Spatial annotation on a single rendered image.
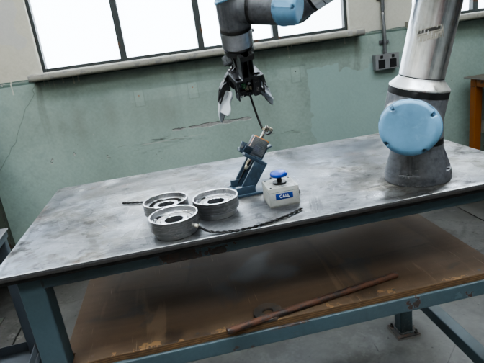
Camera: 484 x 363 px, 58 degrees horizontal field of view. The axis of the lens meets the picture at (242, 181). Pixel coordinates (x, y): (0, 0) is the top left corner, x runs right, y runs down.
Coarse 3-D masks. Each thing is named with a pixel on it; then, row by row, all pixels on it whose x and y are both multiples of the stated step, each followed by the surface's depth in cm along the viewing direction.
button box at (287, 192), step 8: (288, 176) 105; (264, 184) 102; (272, 184) 101; (280, 184) 100; (288, 184) 99; (296, 184) 99; (264, 192) 103; (272, 192) 98; (280, 192) 98; (288, 192) 99; (296, 192) 99; (272, 200) 98; (280, 200) 99; (288, 200) 99; (296, 200) 100
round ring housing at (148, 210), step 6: (168, 192) 107; (174, 192) 107; (180, 192) 106; (150, 198) 105; (156, 198) 106; (162, 198) 107; (180, 198) 105; (186, 198) 101; (144, 204) 102; (150, 204) 104; (156, 204) 103; (162, 204) 104; (168, 204) 105; (174, 204) 98; (180, 204) 99; (186, 204) 101; (144, 210) 101; (150, 210) 98; (156, 210) 98
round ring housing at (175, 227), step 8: (168, 208) 97; (176, 208) 97; (184, 208) 97; (192, 208) 95; (152, 216) 94; (160, 216) 96; (168, 216) 95; (176, 216) 95; (184, 216) 93; (192, 216) 90; (152, 224) 89; (160, 224) 88; (168, 224) 88; (176, 224) 88; (184, 224) 88; (192, 224) 90; (152, 232) 90; (160, 232) 89; (168, 232) 88; (176, 232) 88; (184, 232) 89; (192, 232) 91; (160, 240) 90; (168, 240) 89
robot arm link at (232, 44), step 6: (252, 30) 102; (222, 36) 100; (228, 36) 99; (234, 36) 98; (240, 36) 99; (246, 36) 99; (252, 36) 102; (222, 42) 102; (228, 42) 100; (234, 42) 99; (240, 42) 100; (246, 42) 100; (252, 42) 102; (228, 48) 101; (234, 48) 100; (240, 48) 100; (246, 48) 101
